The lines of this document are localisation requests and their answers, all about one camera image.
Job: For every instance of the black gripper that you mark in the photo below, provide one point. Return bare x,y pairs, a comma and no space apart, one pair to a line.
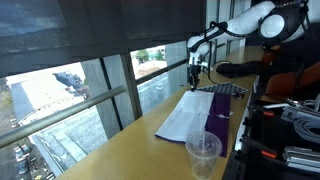
195,70

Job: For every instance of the purple cloth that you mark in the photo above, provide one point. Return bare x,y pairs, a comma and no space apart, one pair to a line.
186,113

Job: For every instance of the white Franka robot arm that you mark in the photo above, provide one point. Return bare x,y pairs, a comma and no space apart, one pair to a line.
246,21

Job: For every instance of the checkered calibration mat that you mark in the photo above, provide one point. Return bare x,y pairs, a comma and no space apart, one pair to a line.
226,88

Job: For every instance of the small black clip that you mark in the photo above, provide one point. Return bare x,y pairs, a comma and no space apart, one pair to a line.
238,96

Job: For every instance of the black cloth bundle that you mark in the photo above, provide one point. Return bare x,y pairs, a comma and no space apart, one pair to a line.
240,69

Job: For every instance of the clear plastic cup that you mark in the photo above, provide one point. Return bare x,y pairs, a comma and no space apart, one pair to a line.
203,153

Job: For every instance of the black clamp red tab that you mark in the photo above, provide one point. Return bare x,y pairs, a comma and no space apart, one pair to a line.
266,153
266,112

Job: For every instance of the orange chair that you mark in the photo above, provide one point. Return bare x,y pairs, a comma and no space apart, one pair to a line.
270,56
293,81

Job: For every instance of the black perforated robot table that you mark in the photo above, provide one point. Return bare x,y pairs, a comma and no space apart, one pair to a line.
273,133

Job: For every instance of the dark roller window blind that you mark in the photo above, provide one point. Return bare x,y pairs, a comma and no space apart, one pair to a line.
100,30

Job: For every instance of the metal window handrail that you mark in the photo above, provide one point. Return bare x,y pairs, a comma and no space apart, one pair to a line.
66,111

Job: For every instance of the aluminium extrusion bar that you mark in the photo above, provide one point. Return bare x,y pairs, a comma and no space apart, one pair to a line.
301,158

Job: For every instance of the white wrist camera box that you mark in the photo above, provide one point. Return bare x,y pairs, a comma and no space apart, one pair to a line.
204,63

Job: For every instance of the grey metal bracket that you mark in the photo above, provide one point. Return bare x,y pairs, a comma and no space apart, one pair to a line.
296,114

